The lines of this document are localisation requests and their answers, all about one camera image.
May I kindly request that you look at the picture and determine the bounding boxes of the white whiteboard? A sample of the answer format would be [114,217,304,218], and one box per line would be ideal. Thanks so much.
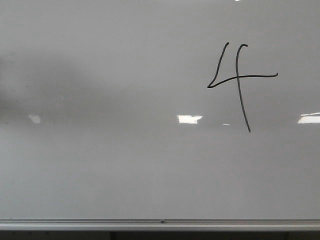
[0,0,320,219]

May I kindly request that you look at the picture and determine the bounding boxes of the aluminium whiteboard tray rail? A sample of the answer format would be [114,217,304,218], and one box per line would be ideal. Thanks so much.
[0,218,320,232]

